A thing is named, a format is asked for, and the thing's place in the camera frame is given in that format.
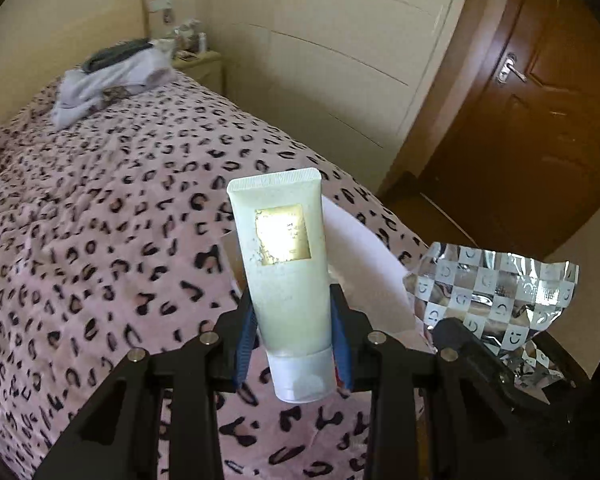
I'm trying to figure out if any silver checkered foil bag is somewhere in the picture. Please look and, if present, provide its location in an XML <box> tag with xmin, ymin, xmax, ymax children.
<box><xmin>402</xmin><ymin>241</ymin><xmax>580</xmax><ymax>386</ymax></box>

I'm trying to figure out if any beige wooden headboard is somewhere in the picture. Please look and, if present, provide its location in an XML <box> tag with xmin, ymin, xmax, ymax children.
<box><xmin>0</xmin><ymin>0</ymin><xmax>151</xmax><ymax>111</ymax></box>

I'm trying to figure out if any cluster of small bottles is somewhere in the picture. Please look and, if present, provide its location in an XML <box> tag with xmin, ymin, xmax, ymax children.
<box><xmin>172</xmin><ymin>17</ymin><xmax>208</xmax><ymax>56</ymax></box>

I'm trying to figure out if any cream tube with gold label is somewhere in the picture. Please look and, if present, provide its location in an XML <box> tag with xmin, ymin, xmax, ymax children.
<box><xmin>226</xmin><ymin>167</ymin><xmax>337</xmax><ymax>405</ymax></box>

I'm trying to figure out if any white paper bag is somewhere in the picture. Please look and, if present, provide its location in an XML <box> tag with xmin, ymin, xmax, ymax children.
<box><xmin>219</xmin><ymin>195</ymin><xmax>426</xmax><ymax>341</ymax></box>

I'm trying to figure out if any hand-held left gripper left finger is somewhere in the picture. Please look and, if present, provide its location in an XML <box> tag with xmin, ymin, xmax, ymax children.
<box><xmin>32</xmin><ymin>285</ymin><xmax>258</xmax><ymax>480</ymax></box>

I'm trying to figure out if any pink leopard print blanket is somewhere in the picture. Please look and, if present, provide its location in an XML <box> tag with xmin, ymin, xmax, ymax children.
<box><xmin>0</xmin><ymin>67</ymin><xmax>431</xmax><ymax>480</ymax></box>

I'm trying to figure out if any brown wooden door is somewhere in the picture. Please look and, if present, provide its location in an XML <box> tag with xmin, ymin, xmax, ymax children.
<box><xmin>420</xmin><ymin>0</ymin><xmax>600</xmax><ymax>266</ymax></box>

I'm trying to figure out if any dark grey folded clothing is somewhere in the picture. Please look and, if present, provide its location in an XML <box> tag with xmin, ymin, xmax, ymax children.
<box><xmin>82</xmin><ymin>39</ymin><xmax>153</xmax><ymax>73</ymax></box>

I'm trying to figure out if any pile of folded clothes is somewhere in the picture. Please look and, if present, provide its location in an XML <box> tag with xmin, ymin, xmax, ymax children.
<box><xmin>50</xmin><ymin>40</ymin><xmax>178</xmax><ymax>128</ymax></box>

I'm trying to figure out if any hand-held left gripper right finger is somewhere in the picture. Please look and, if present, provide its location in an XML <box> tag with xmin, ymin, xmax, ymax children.
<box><xmin>329</xmin><ymin>284</ymin><xmax>526</xmax><ymax>480</ymax></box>

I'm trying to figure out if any beige nightstand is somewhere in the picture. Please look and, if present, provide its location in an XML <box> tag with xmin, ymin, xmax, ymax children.
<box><xmin>172</xmin><ymin>50</ymin><xmax>226</xmax><ymax>96</ymax></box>

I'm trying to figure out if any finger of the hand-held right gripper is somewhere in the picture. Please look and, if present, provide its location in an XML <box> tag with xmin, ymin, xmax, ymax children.
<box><xmin>430</xmin><ymin>317</ymin><xmax>521</xmax><ymax>411</ymax></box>

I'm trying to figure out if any white wardrobe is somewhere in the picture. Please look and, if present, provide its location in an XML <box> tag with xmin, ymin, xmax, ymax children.
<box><xmin>200</xmin><ymin>0</ymin><xmax>481</xmax><ymax>196</ymax></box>

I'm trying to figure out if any silver door handle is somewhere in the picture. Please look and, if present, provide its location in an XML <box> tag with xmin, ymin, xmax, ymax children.
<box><xmin>497</xmin><ymin>54</ymin><xmax>527</xmax><ymax>85</ymax></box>

